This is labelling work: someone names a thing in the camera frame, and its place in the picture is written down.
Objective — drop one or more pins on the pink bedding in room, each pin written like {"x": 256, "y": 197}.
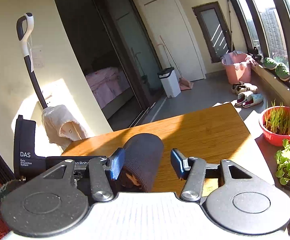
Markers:
{"x": 107, "y": 84}

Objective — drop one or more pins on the pink dustpan with broom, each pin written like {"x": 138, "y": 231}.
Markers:
{"x": 183, "y": 82}

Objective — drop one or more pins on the white trash bin black lid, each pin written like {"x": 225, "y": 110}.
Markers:
{"x": 170, "y": 82}

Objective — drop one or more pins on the blue red slippers pair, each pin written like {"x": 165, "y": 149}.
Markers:
{"x": 248, "y": 99}

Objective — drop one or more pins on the beige slippers on floor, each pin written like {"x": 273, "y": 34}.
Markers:
{"x": 243, "y": 87}

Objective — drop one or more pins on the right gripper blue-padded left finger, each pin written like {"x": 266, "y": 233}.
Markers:
{"x": 102, "y": 172}

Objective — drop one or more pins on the dark grey knit pants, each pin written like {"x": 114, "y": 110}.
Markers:
{"x": 143, "y": 153}

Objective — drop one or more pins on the pink plastic bucket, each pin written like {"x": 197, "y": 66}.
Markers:
{"x": 238, "y": 66}

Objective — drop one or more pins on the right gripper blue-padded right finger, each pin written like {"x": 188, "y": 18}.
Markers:
{"x": 192, "y": 170}

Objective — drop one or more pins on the red basin with grass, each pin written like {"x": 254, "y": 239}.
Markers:
{"x": 275, "y": 124}

